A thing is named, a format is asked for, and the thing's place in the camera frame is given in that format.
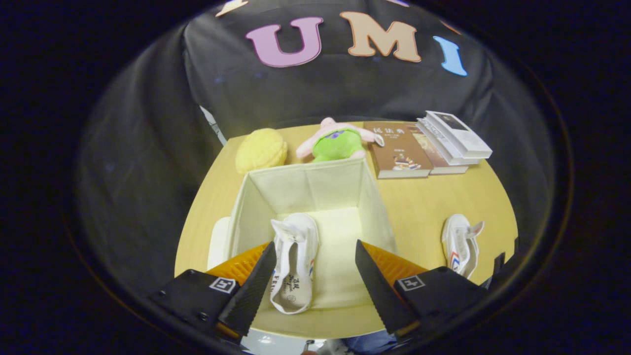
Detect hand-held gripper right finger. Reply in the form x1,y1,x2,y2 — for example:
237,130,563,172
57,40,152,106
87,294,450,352
355,240,489,336

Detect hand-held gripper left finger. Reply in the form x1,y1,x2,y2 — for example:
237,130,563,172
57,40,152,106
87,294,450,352
150,242,277,338

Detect white canvas shoe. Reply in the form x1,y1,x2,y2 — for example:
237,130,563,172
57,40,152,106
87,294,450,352
270,213,320,315
441,214,485,279

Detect beige fabric storage box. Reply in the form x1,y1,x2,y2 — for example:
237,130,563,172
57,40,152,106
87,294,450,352
207,158,399,314

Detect person's blue trouser leg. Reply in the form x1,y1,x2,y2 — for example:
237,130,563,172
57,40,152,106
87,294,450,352
343,330,397,355

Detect yellow plush ball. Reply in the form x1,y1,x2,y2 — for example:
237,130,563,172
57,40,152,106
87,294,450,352
235,128,288,174

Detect brown picture cover book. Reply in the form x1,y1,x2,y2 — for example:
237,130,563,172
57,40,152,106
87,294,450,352
363,121,434,179

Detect brown book under white books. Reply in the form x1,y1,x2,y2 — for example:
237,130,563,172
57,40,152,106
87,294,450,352
407,123,469,175

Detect green pink plush toy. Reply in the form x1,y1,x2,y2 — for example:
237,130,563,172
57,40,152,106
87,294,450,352
296,117,385,163

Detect plain white book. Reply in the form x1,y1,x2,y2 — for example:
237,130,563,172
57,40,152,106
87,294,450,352
416,118,481,166

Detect white book with dark photo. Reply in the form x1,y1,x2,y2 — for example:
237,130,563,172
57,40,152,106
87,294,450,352
425,110,492,159

